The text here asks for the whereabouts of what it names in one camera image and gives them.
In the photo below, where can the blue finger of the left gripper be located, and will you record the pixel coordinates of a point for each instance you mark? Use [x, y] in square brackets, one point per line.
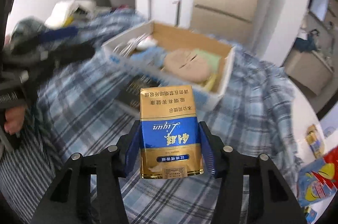
[58, 34]

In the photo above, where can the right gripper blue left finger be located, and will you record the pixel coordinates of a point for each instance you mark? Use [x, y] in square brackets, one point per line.
[132, 146]

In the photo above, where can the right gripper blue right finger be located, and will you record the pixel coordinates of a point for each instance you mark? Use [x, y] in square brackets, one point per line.
[208, 148]

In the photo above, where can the gold blue cigarette pack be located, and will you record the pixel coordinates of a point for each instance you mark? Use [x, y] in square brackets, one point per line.
[170, 144]

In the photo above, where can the black face box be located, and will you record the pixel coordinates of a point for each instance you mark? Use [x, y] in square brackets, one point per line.
[130, 94]

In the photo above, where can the round beige vented disc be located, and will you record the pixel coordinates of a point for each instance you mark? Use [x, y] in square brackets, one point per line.
[187, 65]

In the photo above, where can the person's left hand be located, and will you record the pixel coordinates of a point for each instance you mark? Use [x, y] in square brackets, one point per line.
[14, 119]

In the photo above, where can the white plastic bag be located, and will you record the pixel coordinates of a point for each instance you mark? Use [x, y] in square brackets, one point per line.
[63, 12]

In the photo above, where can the blue plaid cloth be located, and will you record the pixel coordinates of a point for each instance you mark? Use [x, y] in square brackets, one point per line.
[77, 111]

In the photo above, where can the yellow red cigarette carton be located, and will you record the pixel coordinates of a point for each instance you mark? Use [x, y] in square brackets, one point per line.
[209, 83]

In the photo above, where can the white pink plush toy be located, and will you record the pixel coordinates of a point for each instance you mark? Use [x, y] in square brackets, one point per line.
[146, 44]

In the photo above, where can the white cardboard tray box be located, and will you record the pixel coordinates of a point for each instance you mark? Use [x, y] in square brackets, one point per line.
[173, 38]

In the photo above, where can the green flat card box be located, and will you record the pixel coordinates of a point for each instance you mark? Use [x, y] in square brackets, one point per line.
[213, 60]

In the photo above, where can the light blue tissue pack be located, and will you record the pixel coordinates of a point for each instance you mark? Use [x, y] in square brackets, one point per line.
[153, 56]

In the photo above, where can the gold pack on table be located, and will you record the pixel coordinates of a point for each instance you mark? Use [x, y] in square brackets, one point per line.
[315, 141]

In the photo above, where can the red soda bottle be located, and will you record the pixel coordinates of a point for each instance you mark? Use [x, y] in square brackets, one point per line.
[318, 180]

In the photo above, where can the dark broom stick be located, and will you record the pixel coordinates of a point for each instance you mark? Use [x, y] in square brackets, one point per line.
[178, 4]

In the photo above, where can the small blue box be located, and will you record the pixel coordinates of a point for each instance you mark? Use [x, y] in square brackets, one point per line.
[309, 214]

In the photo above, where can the beige bathroom vanity cabinet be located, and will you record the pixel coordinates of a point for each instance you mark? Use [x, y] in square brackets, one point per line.
[309, 69]

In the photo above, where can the dark blue clothes pile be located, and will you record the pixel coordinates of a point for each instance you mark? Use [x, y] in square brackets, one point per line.
[306, 42]

